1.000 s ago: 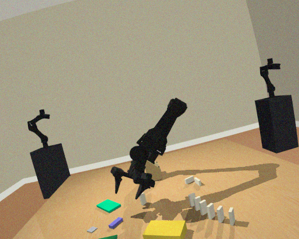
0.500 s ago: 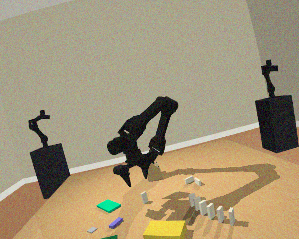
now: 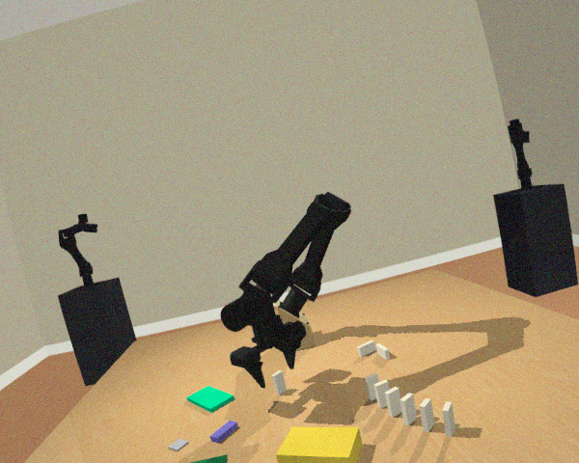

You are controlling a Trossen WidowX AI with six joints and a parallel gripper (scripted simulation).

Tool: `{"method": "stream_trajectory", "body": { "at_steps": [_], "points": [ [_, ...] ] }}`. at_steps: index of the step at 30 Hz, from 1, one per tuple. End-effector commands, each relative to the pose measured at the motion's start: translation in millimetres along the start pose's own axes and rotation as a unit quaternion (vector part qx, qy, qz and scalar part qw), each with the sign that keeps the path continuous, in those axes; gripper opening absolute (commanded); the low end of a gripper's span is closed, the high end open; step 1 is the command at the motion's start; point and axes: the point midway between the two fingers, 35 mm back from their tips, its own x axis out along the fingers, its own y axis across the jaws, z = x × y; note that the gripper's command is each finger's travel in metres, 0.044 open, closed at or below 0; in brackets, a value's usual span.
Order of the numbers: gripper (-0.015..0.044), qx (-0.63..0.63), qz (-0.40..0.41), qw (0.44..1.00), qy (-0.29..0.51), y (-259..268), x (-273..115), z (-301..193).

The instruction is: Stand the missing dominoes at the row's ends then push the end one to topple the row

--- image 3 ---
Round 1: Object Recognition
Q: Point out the purple rectangular block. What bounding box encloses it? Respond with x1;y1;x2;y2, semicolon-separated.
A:
209;421;238;443

